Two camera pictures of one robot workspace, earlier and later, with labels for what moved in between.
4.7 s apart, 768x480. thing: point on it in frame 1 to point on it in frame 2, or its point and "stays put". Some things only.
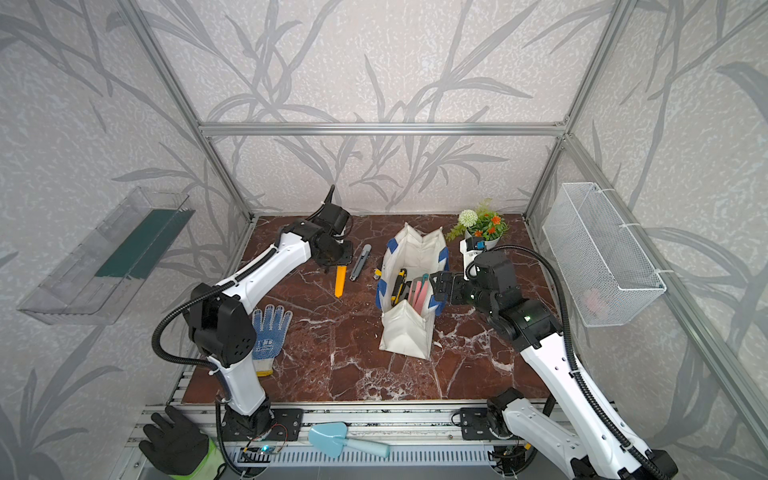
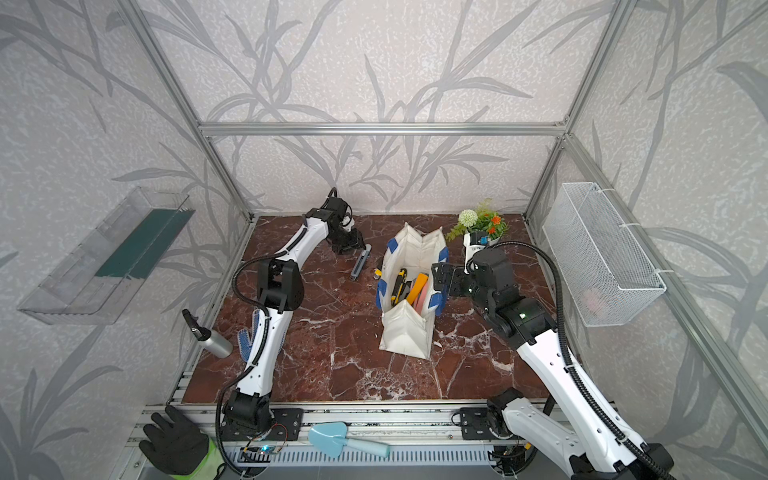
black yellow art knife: x=398 y=287 stays put
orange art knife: x=340 y=280 to x=420 y=281
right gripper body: x=462 y=292 stays put
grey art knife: x=365 y=252 stays put
